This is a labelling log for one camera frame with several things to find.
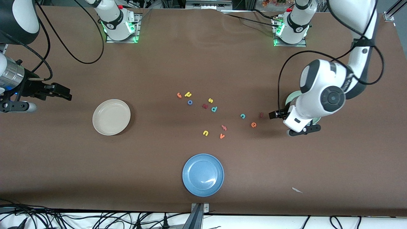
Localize blue plate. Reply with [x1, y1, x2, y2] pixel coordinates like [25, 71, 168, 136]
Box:
[182, 154, 224, 197]

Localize short black base cable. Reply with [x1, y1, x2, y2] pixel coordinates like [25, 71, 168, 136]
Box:
[253, 9, 277, 20]

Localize looped black floor cable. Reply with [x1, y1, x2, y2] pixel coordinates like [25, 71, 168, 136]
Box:
[329, 216, 348, 229]

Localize green plate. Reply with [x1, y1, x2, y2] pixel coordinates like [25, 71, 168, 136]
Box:
[285, 91, 322, 125]

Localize grey metal box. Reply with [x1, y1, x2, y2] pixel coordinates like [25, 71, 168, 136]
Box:
[185, 0, 233, 10]

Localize brown paper table cover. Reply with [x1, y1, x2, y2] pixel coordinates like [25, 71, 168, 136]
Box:
[0, 5, 407, 217]

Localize beige plate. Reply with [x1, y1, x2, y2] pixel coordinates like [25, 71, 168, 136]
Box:
[92, 99, 131, 136]

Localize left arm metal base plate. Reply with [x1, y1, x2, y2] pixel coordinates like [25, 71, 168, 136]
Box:
[273, 17, 307, 48]

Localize long black base cable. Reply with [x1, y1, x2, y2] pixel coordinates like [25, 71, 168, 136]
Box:
[226, 13, 279, 28]

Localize aluminium profile with corner bracket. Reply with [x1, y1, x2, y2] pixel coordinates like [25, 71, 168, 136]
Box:
[383, 0, 407, 21]

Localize metal camera post with bracket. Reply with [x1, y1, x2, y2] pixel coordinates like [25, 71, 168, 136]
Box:
[182, 203, 210, 229]

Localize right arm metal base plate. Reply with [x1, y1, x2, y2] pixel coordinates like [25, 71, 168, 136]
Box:
[106, 14, 141, 43]

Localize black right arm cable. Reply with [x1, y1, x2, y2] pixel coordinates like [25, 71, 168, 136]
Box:
[0, 0, 105, 81]

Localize orange dried flowers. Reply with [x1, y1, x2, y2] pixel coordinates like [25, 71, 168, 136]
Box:
[261, 0, 288, 7]

